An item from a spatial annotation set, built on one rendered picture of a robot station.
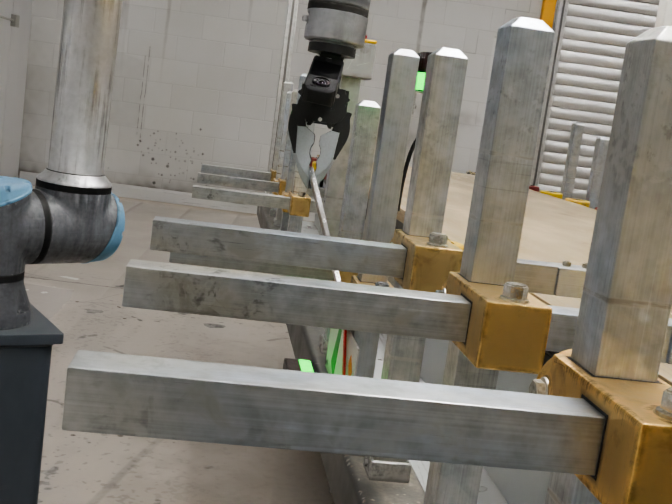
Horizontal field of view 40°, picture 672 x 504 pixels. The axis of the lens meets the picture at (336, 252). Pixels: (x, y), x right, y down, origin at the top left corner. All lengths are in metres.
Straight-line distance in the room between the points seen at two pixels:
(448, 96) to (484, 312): 0.36
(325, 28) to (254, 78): 7.67
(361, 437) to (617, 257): 0.16
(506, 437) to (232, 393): 0.13
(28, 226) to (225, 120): 7.24
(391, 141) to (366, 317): 0.56
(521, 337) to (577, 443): 0.22
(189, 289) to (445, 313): 0.19
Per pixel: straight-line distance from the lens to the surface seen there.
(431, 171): 0.97
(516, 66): 0.73
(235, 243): 0.92
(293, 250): 0.92
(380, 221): 1.22
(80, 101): 1.91
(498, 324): 0.67
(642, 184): 0.50
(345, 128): 1.37
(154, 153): 9.13
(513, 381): 1.28
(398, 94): 1.22
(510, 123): 0.73
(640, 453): 0.44
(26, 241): 1.86
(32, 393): 1.89
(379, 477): 1.04
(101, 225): 1.94
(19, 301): 1.90
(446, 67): 0.97
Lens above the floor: 1.09
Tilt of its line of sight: 9 degrees down
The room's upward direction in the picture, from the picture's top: 8 degrees clockwise
